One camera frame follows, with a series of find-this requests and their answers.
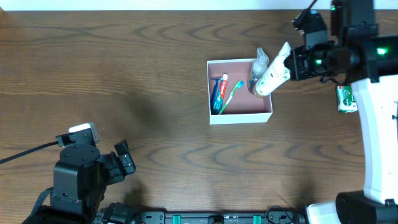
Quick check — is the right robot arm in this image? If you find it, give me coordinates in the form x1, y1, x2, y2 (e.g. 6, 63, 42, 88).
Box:
284, 0, 397, 224

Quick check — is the clear pump soap bottle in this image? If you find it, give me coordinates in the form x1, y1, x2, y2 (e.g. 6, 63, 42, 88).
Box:
248, 47, 269, 94

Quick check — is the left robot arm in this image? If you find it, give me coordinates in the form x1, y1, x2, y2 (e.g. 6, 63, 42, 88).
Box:
24, 140, 136, 223

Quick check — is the red green toothpaste tube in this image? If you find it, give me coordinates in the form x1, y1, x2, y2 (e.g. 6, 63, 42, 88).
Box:
212, 73, 228, 114

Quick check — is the white botanical lotion tube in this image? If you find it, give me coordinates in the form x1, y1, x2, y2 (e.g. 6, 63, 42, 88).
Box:
254, 42, 291, 98

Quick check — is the green white toothbrush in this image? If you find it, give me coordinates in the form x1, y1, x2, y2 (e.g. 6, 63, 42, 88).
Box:
218, 80, 244, 115

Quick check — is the blue disposable razor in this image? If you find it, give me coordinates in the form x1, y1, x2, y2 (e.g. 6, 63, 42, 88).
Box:
210, 77, 221, 110

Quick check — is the green soap bar package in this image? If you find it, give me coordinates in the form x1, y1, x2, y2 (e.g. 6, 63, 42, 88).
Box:
336, 85, 358, 113

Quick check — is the white cardboard box pink interior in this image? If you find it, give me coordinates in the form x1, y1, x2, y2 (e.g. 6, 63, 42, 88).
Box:
207, 58, 273, 124

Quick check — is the black mounting rail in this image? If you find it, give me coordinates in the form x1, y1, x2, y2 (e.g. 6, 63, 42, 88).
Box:
93, 208, 308, 224

